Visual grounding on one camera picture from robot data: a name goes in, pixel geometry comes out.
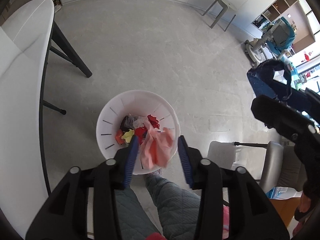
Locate dark blue paper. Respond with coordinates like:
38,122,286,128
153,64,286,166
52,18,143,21
246,58,311,113

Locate red snack packet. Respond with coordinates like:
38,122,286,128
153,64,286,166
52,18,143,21
115,129,125,145

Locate yellow paper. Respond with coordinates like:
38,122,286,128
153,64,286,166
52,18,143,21
121,129,135,144

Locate clear snack bag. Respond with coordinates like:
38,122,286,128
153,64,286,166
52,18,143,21
120,115,137,133

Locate pink paper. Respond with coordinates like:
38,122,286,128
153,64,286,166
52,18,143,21
140,127,174,170

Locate white pink trash bin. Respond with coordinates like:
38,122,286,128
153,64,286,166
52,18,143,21
96,90,180,175

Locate person's right hand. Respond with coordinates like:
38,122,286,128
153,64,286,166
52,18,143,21
298,192,311,213

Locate grey white armchair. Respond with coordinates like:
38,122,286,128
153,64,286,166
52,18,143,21
208,141,307,192

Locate person's grey quilted legs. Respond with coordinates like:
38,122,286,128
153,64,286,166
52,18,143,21
115,174,201,239

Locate person's slippered foot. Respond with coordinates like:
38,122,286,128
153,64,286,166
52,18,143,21
149,168,163,177

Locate grey metal stool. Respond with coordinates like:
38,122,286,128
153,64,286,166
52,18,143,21
202,0,238,32

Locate black table leg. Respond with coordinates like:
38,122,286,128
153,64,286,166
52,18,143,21
49,21,92,78

